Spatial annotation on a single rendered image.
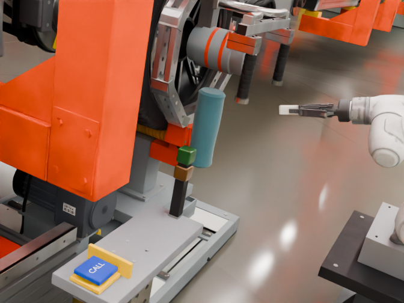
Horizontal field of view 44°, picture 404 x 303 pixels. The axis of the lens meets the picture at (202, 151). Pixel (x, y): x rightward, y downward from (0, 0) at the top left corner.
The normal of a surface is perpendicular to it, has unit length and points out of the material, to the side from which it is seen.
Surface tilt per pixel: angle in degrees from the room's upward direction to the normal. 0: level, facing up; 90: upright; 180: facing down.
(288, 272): 0
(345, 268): 0
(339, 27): 90
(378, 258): 90
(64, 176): 90
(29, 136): 90
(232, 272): 0
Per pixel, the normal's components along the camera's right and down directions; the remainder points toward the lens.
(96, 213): 0.88, 0.32
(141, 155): -0.44, 0.27
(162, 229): 0.18, -0.91
